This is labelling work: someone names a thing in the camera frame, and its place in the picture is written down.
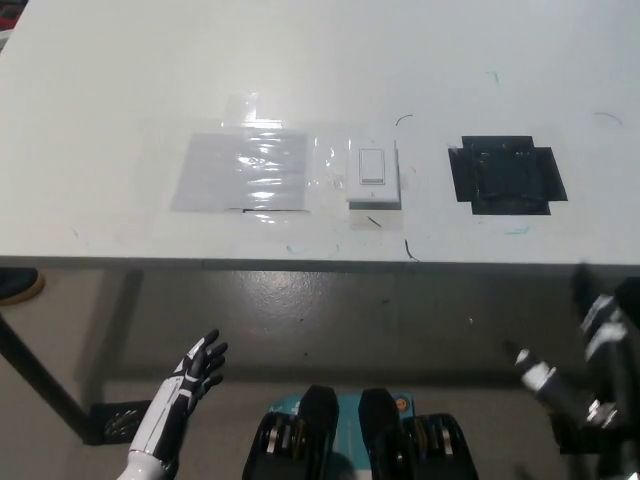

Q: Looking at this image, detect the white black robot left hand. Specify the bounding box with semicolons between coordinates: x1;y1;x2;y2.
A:
127;328;230;464

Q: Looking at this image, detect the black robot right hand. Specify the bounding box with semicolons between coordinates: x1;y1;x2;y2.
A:
502;339;619;434

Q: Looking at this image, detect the white rocker wall switch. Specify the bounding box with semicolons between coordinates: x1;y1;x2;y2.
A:
345;138;403;210

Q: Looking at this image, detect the black ribbed robot body block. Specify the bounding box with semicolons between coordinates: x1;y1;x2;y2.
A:
242;383;341;480
358;387;469;480

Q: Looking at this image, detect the black table foot plate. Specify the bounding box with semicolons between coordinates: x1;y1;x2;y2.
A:
547;407;601;454
88;398;152;446

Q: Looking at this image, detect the black metal table leg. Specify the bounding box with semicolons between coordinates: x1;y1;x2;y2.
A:
0;313;101;445

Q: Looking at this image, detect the dark shoe with tan sole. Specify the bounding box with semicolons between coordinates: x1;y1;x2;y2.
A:
0;267;47;307

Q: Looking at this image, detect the black tape square patch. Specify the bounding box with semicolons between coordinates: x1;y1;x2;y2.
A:
447;134;569;217

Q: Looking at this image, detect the clear shiny tape film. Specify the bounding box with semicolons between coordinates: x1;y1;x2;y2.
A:
218;92;352;227

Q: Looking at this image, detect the red dark background object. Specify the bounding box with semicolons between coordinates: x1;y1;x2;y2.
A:
0;0;25;47

